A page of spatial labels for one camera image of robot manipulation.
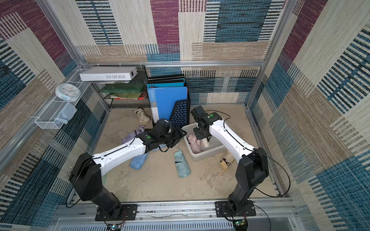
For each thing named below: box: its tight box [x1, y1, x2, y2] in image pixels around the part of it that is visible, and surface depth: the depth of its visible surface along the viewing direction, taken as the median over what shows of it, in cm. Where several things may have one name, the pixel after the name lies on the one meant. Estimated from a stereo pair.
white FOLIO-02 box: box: [79, 66, 139, 82], surface depth 81 cm
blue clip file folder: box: [146, 86, 188, 124], surface depth 93 cm
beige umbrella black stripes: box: [199, 137, 210, 148], surface depth 81 cm
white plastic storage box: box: [181, 122, 227, 162], surface depth 83 cm
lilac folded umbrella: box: [121, 125, 146, 144], surface depth 103 cm
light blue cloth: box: [54, 102, 78, 125], surface depth 70 cm
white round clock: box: [54, 82, 82, 103], surface depth 76 cm
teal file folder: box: [146, 78, 186, 89], surface depth 96 cm
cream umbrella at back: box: [134, 107, 150, 125], surface depth 110 cm
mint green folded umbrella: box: [173, 150, 191, 179], surface depth 88 cm
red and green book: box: [110, 90, 148, 101], surface depth 101 cm
